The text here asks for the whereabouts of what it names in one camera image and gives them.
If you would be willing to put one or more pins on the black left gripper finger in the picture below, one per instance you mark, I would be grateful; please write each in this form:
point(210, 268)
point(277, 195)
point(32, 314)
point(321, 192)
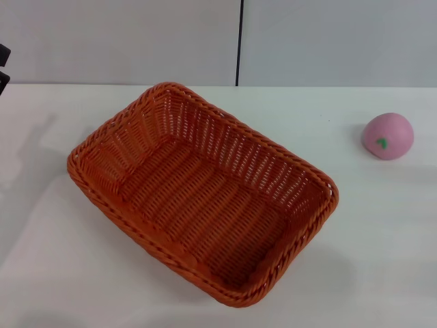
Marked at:
point(4, 56)
point(4, 81)

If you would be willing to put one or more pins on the orange woven plastic basket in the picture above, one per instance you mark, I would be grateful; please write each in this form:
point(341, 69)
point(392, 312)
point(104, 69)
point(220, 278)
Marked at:
point(205, 198)

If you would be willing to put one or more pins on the pink toy peach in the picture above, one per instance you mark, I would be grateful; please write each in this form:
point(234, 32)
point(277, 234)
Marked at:
point(392, 131)

